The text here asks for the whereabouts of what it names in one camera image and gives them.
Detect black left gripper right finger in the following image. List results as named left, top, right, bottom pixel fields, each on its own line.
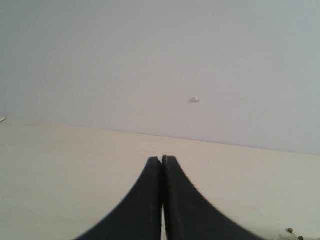
left=162, top=155, right=261, bottom=240

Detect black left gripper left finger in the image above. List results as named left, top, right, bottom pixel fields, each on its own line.
left=77, top=156, right=163, bottom=240

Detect brown beans and white crumbs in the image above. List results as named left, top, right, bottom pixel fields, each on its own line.
left=283, top=227, right=320, bottom=240

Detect small white wall plug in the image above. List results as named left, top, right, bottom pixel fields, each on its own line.
left=189, top=96, right=201, bottom=104

